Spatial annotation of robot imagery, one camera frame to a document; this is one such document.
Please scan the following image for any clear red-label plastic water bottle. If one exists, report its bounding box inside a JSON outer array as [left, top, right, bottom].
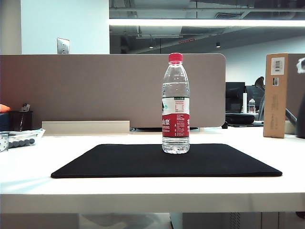
[[161, 52, 191, 155]]

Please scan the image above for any black mouse pad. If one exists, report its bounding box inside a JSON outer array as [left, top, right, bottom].
[[50, 143, 283, 179]]

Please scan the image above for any beige desk partition panel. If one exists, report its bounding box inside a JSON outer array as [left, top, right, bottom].
[[0, 53, 226, 131]]

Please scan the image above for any long cream flat box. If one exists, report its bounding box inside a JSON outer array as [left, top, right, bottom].
[[41, 120, 131, 137]]

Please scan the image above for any black computer monitor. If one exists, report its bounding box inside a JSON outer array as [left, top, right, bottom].
[[225, 82, 246, 113]]

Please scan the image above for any dark flat desk mat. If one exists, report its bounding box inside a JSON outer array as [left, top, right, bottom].
[[226, 122, 264, 127]]

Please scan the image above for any black round cushion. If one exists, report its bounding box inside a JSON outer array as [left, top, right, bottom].
[[225, 113, 256, 125]]

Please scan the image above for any long ceiling light strip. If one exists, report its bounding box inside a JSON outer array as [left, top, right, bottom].
[[109, 18, 305, 27]]

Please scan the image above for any dark office chair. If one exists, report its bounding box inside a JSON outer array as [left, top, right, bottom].
[[245, 76, 266, 121]]

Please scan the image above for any tall brown cardboard box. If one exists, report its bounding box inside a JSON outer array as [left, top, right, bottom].
[[263, 52, 289, 138]]

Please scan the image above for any grey cabinet under desk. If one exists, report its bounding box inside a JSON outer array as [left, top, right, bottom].
[[182, 211, 297, 229]]

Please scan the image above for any black pen holder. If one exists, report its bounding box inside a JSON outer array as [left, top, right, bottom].
[[7, 110, 33, 132]]

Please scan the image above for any clear bag of black discs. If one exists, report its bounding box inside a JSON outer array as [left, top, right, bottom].
[[0, 128, 46, 150]]

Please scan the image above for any beige partition behind cardboard box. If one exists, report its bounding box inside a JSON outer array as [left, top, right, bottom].
[[285, 53, 305, 134]]

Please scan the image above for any dark blue fabric item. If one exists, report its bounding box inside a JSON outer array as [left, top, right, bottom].
[[0, 112, 10, 132]]

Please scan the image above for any white box with dots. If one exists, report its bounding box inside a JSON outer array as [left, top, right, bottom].
[[0, 133, 10, 152]]

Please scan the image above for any blurred grey white object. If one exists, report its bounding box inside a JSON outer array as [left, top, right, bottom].
[[296, 56, 305, 73]]

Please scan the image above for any metal wall switch plate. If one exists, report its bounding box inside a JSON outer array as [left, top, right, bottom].
[[57, 37, 70, 55]]

